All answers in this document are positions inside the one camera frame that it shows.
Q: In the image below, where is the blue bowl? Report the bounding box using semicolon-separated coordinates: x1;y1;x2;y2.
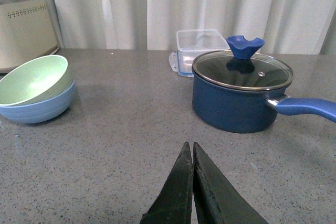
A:
1;81;75;124

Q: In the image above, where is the dark blue saucepan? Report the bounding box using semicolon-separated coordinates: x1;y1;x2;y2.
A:
192;69;335;133

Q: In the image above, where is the green bowl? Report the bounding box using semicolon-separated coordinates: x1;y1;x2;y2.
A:
1;55;73;106

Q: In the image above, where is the glass lid blue knob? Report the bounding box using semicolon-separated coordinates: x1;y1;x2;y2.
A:
192;35;293;91

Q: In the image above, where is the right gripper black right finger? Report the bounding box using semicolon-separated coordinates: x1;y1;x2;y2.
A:
193;142;267;223

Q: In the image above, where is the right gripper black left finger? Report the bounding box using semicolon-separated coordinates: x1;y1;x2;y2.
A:
140;142;194;223

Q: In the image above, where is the cream toaster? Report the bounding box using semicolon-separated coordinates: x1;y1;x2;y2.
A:
1;0;59;74

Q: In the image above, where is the clear plastic food container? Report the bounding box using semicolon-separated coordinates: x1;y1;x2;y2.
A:
169;29;229;78

